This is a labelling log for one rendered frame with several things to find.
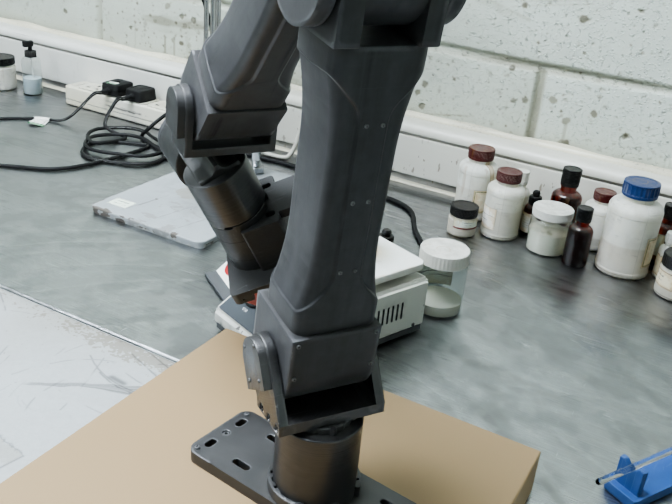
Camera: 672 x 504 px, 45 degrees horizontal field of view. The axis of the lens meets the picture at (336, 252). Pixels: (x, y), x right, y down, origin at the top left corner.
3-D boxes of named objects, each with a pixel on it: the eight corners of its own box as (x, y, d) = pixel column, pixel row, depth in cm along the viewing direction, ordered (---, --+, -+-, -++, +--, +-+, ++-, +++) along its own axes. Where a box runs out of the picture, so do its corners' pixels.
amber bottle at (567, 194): (554, 245, 118) (570, 174, 114) (536, 232, 122) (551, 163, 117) (579, 242, 120) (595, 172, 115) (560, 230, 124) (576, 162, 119)
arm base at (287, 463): (249, 337, 66) (185, 373, 60) (468, 447, 55) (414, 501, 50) (245, 417, 69) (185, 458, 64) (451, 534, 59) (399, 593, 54)
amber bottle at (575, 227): (586, 270, 111) (600, 214, 108) (561, 266, 112) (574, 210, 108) (584, 260, 114) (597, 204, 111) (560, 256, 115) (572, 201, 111)
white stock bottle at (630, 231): (606, 280, 109) (629, 190, 104) (585, 256, 116) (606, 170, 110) (656, 281, 110) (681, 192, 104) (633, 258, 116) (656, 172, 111)
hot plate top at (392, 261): (344, 296, 82) (345, 288, 82) (275, 251, 90) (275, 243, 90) (427, 269, 90) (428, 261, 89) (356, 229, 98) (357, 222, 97)
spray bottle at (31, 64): (29, 96, 164) (24, 43, 159) (20, 92, 166) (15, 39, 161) (46, 94, 166) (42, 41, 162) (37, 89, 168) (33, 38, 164)
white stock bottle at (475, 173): (445, 215, 125) (456, 147, 121) (460, 204, 130) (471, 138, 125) (482, 225, 123) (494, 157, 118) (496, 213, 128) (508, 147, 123)
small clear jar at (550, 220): (553, 240, 120) (562, 199, 117) (572, 257, 115) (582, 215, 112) (517, 241, 118) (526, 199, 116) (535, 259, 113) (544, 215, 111)
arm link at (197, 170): (198, 208, 76) (165, 151, 71) (251, 177, 76) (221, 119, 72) (223, 246, 71) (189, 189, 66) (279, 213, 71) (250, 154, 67)
